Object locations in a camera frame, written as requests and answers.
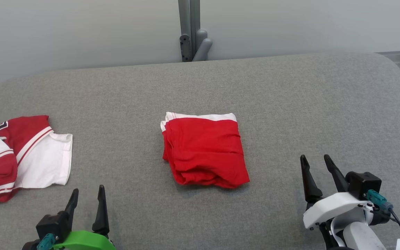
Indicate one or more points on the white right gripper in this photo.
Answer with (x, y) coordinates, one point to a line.
(332, 208)

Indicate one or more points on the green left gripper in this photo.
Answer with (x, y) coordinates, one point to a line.
(85, 241)

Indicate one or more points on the red and white jersey shirt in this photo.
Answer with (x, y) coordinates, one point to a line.
(43, 163)

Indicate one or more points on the red basketball shorts white trim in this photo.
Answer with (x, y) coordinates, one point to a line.
(203, 152)

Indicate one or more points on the grey fabric sofa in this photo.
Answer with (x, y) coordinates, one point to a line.
(290, 104)

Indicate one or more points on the grey round metal tube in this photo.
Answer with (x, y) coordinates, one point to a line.
(203, 47)

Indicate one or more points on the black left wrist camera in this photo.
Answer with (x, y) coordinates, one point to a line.
(52, 225)

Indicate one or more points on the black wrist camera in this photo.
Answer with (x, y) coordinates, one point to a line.
(363, 184)
(52, 225)

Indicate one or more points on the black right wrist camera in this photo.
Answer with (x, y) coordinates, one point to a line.
(363, 184)

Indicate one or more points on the teal left camera connector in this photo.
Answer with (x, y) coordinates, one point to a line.
(46, 242)

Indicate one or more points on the teal camera connector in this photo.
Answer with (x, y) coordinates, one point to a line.
(46, 242)
(378, 200)

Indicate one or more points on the teal right camera connector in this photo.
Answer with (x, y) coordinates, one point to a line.
(378, 200)

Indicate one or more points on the grey metal frame post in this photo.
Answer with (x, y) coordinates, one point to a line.
(186, 17)

